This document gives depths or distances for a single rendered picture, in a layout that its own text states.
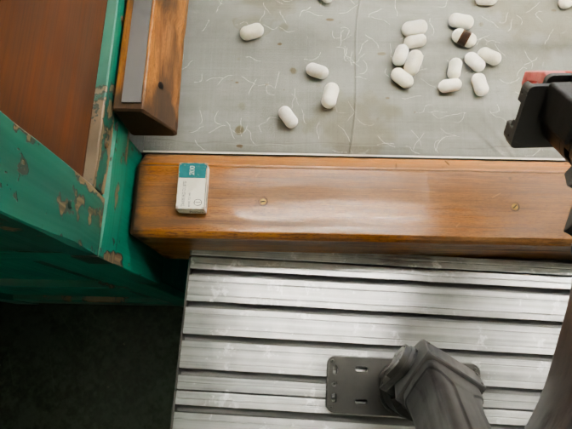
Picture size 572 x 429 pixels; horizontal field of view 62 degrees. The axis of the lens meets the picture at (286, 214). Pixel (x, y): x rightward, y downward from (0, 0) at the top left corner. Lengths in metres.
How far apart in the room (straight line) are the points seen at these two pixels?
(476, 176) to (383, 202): 0.12
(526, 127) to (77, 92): 0.44
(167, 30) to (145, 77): 0.08
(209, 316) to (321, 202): 0.22
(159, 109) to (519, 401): 0.59
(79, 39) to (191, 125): 0.20
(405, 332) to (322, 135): 0.29
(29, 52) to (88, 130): 0.12
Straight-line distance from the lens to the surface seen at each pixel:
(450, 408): 0.44
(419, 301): 0.69
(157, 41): 0.62
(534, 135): 0.53
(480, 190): 0.65
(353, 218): 0.60
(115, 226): 0.58
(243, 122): 0.67
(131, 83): 0.58
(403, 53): 0.71
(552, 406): 0.30
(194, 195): 0.59
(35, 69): 0.46
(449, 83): 0.71
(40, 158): 0.43
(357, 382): 0.67
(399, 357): 0.56
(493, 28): 0.80
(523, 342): 0.74
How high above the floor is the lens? 1.34
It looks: 75 degrees down
